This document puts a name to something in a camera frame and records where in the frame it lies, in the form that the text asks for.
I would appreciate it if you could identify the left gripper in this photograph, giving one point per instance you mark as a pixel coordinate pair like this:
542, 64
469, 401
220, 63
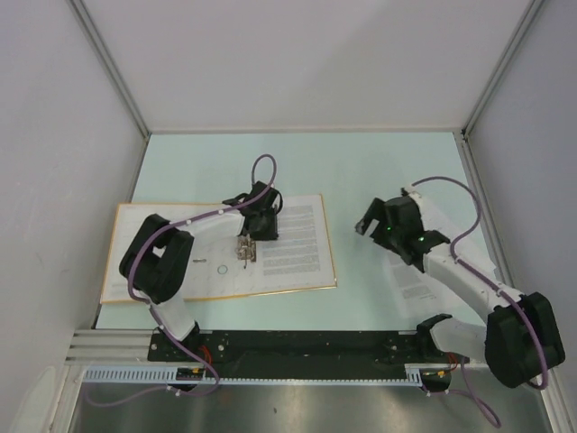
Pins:
271, 234

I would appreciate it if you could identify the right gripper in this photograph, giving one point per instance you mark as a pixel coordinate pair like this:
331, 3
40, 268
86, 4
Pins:
375, 212

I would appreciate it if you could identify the yellow ring binder folder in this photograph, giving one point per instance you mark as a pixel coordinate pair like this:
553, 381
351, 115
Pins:
226, 264

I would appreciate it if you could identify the printed paper sheet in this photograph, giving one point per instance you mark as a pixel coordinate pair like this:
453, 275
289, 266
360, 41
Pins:
301, 257

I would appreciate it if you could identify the printed paper stack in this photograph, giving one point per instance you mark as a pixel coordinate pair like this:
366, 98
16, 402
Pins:
420, 297

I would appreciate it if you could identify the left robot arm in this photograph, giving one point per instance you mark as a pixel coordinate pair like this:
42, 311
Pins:
156, 262

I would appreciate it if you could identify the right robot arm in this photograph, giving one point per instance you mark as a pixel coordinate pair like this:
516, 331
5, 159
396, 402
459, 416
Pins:
519, 339

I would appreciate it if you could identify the metal lever arch mechanism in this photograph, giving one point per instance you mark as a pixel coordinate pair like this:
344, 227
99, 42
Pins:
246, 250

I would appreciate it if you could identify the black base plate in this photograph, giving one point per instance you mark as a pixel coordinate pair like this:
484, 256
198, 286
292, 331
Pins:
317, 355

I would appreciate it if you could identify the white slotted cable duct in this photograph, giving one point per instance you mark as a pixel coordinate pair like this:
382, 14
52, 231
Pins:
181, 375

